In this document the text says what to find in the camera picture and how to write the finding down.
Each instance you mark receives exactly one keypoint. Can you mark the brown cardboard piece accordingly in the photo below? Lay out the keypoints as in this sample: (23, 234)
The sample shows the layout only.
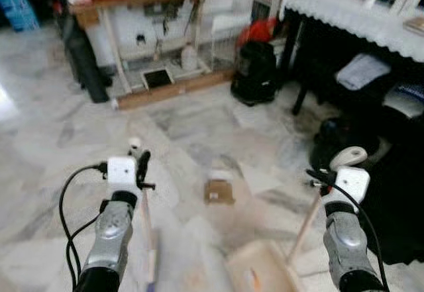
(219, 193)

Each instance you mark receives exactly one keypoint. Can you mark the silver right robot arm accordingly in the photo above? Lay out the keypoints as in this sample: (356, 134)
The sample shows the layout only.
(344, 245)

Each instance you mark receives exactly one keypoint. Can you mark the black round object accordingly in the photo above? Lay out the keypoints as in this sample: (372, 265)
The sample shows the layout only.
(338, 140)

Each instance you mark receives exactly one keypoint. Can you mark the long wooden plank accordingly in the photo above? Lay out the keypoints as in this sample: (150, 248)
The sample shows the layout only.
(172, 90)

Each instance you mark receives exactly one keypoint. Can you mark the black draped furniture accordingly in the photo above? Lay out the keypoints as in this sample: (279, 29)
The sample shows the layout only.
(397, 193)

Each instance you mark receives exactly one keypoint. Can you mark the black framed tablet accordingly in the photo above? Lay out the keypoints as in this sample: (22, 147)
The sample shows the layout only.
(158, 78)

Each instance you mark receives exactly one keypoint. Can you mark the small white plastic bottle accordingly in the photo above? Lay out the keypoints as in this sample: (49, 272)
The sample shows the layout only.
(189, 59)

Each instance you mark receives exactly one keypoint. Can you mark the long black bag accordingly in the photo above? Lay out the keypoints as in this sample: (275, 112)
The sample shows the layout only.
(86, 60)

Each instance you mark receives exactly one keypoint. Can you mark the silver appliance with blue label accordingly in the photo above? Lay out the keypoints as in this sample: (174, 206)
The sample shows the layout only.
(405, 100)

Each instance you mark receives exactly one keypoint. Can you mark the grey folded cloth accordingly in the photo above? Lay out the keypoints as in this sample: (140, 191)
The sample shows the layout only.
(363, 72)

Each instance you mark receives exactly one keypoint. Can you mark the black table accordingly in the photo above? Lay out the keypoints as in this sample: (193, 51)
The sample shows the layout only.
(289, 40)

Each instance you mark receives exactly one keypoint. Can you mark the red cloth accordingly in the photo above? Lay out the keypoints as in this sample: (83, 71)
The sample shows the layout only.
(262, 30)

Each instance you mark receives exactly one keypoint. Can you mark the white chair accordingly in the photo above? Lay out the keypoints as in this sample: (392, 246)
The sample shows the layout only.
(232, 22)

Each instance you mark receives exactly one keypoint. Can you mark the white lace tablecloth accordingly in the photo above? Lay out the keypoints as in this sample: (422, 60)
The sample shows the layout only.
(344, 14)

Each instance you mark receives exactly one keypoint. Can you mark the brown book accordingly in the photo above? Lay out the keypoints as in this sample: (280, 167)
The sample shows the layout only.
(415, 24)

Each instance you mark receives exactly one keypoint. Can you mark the blue plastic crate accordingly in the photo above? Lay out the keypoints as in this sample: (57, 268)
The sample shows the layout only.
(16, 7)

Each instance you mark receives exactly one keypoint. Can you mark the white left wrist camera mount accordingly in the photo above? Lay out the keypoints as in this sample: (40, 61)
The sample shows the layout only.
(122, 173)

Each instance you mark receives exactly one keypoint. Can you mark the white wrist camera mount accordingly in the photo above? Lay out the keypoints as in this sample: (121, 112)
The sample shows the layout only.
(352, 185)
(122, 173)

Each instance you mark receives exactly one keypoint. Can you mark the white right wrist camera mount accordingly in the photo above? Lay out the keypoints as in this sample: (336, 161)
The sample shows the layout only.
(352, 185)

